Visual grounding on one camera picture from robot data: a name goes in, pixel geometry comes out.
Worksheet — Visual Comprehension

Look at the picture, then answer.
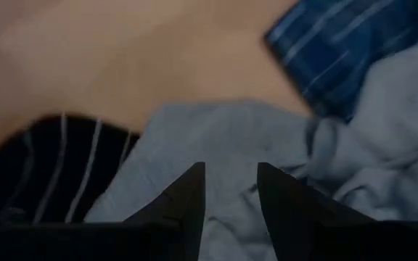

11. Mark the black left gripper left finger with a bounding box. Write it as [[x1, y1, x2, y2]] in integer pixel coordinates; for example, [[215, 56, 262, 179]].
[[123, 162, 207, 261]]

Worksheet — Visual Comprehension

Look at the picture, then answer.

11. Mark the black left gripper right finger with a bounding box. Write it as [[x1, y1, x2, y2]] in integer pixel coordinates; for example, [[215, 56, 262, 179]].
[[257, 162, 376, 261]]

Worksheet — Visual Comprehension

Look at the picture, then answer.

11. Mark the light grey garment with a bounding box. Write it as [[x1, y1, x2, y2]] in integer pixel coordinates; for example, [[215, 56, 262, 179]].
[[84, 43, 418, 261]]

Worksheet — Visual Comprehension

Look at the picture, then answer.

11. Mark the black white-striped garment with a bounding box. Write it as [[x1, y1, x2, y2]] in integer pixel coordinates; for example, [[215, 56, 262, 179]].
[[0, 112, 142, 228]]

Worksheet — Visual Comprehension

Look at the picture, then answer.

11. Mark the blue plaid shirt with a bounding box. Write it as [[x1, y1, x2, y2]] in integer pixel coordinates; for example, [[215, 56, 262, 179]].
[[263, 0, 418, 123]]

